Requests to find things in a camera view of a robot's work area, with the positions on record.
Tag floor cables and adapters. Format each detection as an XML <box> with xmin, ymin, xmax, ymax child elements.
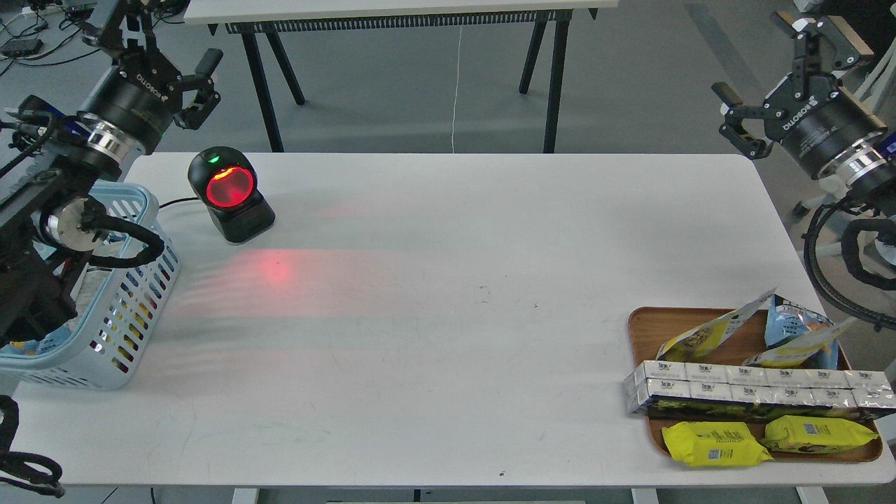
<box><xmin>0</xmin><ymin>0</ymin><xmax>99</xmax><ymax>71</ymax></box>

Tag white snack packet in basket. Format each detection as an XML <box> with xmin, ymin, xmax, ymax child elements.
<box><xmin>67</xmin><ymin>267</ymin><xmax>112</xmax><ymax>333</ymax></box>

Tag blue snack bag in basket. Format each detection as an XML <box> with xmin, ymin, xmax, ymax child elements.
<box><xmin>1</xmin><ymin>335</ymin><xmax>67</xmax><ymax>358</ymax></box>

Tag yellow wipes pack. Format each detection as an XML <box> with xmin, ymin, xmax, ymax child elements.
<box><xmin>661</xmin><ymin>421</ymin><xmax>774</xmax><ymax>467</ymax></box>
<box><xmin>759</xmin><ymin>415</ymin><xmax>879</xmax><ymax>454</ymax></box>

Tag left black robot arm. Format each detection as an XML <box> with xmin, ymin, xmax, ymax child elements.
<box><xmin>1</xmin><ymin>1</ymin><xmax>222</xmax><ymax>344</ymax></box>

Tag background table black legs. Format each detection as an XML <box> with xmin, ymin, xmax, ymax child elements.
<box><xmin>183</xmin><ymin>0</ymin><xmax>620</xmax><ymax>154</ymax></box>

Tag black barcode scanner red window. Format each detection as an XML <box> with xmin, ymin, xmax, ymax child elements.
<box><xmin>188</xmin><ymin>146</ymin><xmax>276</xmax><ymax>244</ymax></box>

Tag brown wooden tray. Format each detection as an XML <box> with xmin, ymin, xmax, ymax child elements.
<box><xmin>629</xmin><ymin>307</ymin><xmax>886</xmax><ymax>463</ymax></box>

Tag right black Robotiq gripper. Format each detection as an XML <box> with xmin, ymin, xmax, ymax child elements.
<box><xmin>711</xmin><ymin>10</ymin><xmax>887</xmax><ymax>181</ymax></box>

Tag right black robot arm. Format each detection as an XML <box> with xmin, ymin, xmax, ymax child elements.
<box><xmin>713</xmin><ymin>10</ymin><xmax>895</xmax><ymax>330</ymax></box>

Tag yellow wipes pack left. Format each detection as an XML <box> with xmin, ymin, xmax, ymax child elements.
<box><xmin>661</xmin><ymin>421</ymin><xmax>774</xmax><ymax>467</ymax></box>

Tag silver snack multipack box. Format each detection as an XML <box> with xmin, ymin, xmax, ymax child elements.
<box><xmin>622</xmin><ymin>360</ymin><xmax>895</xmax><ymax>422</ymax></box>

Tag yellow wipes pack right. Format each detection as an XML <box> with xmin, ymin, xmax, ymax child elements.
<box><xmin>759</xmin><ymin>415</ymin><xmax>879</xmax><ymax>454</ymax></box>

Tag light blue plastic basket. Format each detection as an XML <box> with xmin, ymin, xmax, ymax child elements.
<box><xmin>0</xmin><ymin>182</ymin><xmax>182</xmax><ymax>391</ymax></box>

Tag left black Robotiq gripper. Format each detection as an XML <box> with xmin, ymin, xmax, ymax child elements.
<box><xmin>78</xmin><ymin>1</ymin><xmax>223</xmax><ymax>152</ymax></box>

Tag white hanging cable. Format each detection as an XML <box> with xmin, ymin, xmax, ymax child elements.
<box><xmin>451</xmin><ymin>27</ymin><xmax>463</xmax><ymax>154</ymax></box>

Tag yellow white snack pouch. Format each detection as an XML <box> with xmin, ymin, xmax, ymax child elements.
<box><xmin>742</xmin><ymin>318</ymin><xmax>858</xmax><ymax>370</ymax></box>

